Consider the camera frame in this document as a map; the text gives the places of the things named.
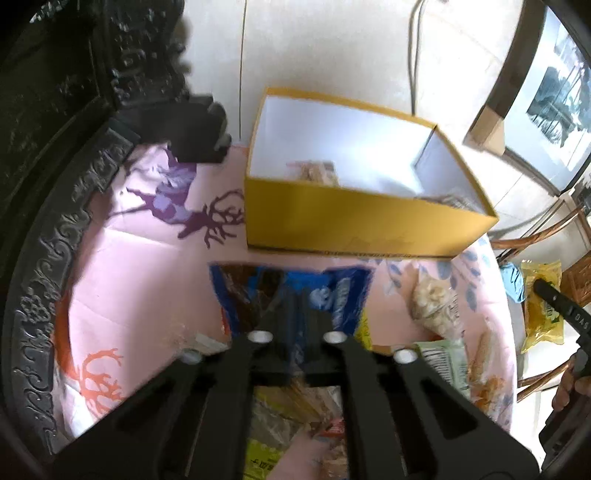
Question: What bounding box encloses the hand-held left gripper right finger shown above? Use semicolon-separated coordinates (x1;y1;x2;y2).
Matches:
299;287;542;480

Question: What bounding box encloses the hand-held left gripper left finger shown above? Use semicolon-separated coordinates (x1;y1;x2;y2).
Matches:
60;286;301;480

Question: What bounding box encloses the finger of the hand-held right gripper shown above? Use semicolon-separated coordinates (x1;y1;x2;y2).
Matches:
533;279;591;334

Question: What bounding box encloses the yellow snack packet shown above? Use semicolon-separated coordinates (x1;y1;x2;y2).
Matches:
519;259;565;354

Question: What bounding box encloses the blue snack packet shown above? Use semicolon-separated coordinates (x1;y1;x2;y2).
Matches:
210;263;375;370

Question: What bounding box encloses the orange snack packet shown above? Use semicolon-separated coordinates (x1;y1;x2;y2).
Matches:
466;330;509;416

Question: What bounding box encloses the yellow-green snack packet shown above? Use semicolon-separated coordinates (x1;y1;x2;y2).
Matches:
244;436;288;480

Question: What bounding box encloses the green and white snack packet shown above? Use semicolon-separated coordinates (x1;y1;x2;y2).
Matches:
413;339;469;391

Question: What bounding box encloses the clear bag of nuts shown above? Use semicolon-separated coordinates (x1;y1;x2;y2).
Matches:
411;272;465;342

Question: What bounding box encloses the yellow cardboard box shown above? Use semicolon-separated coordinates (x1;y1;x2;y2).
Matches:
243;87;499;259

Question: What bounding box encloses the clear packet of brown biscuits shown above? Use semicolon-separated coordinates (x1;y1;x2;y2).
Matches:
286;159;340;186

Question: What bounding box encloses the person's right hand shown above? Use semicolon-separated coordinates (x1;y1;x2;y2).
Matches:
551;357;585;412

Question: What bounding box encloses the rattan wooden chair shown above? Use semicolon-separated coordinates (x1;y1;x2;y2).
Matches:
489;203;591;402

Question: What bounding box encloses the small red snack packet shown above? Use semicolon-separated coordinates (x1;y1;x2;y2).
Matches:
318;416;346;438

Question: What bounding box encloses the clear plastic wrapper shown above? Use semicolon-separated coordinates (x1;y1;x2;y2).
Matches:
170;322;232;357

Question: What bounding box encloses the pink printed cloth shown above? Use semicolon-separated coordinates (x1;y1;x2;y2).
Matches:
53;143;515;480

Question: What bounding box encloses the cardboard corner protector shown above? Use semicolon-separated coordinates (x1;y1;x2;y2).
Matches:
463;105;506;155

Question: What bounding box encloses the dark framed landscape picture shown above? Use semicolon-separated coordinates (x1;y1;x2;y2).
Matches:
487;0;591;197

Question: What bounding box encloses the dark carved wooden chair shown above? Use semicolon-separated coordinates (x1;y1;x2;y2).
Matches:
0;0;232;457

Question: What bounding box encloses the white power cable with plug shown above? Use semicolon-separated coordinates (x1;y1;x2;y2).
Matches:
409;0;434;114

